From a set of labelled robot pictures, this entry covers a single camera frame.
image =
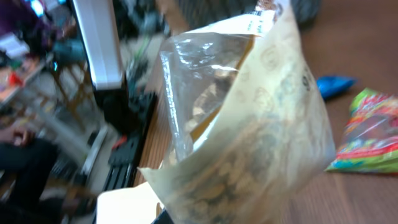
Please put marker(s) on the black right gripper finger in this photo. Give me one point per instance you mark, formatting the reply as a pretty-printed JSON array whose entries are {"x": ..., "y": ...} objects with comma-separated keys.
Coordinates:
[{"x": 163, "y": 218}]

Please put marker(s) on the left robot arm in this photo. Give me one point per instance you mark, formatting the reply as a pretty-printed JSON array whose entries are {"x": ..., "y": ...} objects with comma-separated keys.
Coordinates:
[{"x": 97, "y": 23}]

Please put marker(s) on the brown nut snack bag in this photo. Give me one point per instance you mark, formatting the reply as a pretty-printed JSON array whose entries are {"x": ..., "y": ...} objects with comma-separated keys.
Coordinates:
[{"x": 271, "y": 137}]

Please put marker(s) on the blue snack packet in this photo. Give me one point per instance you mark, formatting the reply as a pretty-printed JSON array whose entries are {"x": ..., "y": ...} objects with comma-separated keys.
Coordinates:
[{"x": 331, "y": 86}]

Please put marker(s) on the person in background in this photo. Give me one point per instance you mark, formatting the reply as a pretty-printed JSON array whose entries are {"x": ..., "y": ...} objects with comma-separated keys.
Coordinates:
[{"x": 31, "y": 159}]

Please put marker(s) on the green Haribo candy bag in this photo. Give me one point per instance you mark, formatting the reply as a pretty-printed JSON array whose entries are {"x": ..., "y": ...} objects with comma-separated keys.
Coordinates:
[{"x": 369, "y": 142}]

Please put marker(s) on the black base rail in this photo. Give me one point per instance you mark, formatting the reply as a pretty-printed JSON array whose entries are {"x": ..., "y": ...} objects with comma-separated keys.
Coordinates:
[{"x": 126, "y": 153}]

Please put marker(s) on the grey plastic mesh basket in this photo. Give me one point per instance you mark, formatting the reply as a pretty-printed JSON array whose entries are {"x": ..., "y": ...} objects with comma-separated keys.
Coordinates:
[{"x": 199, "y": 13}]

